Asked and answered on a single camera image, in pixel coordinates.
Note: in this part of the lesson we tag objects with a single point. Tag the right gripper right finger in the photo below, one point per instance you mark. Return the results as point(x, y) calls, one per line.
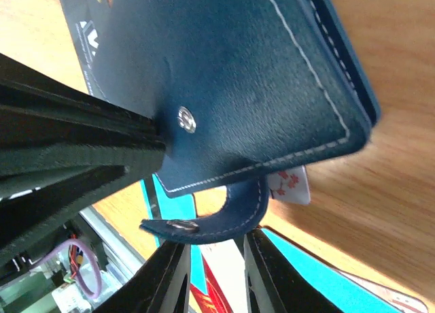
point(273, 284)

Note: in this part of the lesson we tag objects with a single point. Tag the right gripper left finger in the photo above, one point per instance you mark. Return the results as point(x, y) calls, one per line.
point(162, 284)

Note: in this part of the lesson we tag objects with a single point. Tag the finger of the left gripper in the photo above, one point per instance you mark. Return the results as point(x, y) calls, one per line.
point(52, 170)
point(28, 91)

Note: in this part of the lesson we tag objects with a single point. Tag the navy blue card holder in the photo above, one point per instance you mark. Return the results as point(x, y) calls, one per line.
point(239, 89)

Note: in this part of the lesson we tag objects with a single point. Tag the red card with chip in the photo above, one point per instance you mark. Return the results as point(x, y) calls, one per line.
point(206, 290)

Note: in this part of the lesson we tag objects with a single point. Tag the teal card middle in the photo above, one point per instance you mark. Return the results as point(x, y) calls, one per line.
point(341, 291)

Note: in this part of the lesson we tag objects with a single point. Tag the teal card right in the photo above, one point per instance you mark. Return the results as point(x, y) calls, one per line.
point(180, 210)

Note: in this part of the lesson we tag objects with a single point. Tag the white card under teal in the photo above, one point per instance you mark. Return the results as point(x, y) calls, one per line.
point(399, 300)

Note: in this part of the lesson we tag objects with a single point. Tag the aluminium rail frame front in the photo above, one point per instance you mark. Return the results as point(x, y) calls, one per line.
point(126, 259)

